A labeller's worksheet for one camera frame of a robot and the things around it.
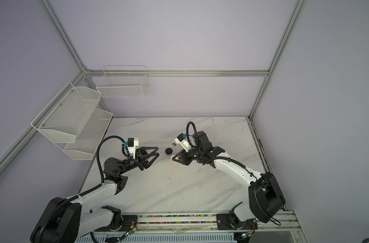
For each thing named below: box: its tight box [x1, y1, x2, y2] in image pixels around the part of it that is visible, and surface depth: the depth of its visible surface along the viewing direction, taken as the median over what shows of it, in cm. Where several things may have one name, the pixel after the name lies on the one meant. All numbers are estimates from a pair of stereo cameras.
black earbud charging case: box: [165, 147, 173, 155], surface depth 102 cm
